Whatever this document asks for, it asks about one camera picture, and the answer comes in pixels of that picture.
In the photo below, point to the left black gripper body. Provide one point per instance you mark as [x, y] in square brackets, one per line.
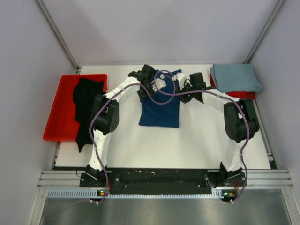
[142, 93]

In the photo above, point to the dark blue t shirt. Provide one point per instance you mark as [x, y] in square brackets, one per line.
[167, 115]

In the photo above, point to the black t shirt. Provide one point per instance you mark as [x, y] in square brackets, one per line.
[84, 94]

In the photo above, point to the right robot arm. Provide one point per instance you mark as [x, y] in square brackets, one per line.
[240, 120]

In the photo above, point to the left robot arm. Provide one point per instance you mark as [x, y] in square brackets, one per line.
[105, 115]

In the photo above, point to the folded light blue t shirt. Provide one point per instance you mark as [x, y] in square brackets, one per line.
[235, 77]

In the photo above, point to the folded red t shirt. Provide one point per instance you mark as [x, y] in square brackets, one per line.
[235, 94]

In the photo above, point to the red plastic tray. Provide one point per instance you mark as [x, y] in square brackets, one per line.
[61, 125]

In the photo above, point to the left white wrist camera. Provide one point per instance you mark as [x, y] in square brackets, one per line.
[158, 83]

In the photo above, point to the right aluminium frame post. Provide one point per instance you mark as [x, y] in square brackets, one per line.
[265, 30]

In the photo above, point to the aluminium frame post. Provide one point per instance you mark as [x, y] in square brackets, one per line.
[265, 30]
[55, 31]

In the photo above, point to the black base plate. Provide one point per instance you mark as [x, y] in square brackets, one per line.
[154, 181]

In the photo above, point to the left aluminium frame post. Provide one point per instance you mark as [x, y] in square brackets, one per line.
[55, 31]

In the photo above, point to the right side aluminium rail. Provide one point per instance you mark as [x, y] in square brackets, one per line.
[269, 145]

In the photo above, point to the aluminium rail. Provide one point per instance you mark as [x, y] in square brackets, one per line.
[257, 179]
[269, 145]

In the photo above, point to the light blue cable duct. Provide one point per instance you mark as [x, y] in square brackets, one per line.
[98, 195]

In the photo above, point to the aluminium front rail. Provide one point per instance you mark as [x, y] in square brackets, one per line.
[257, 179]

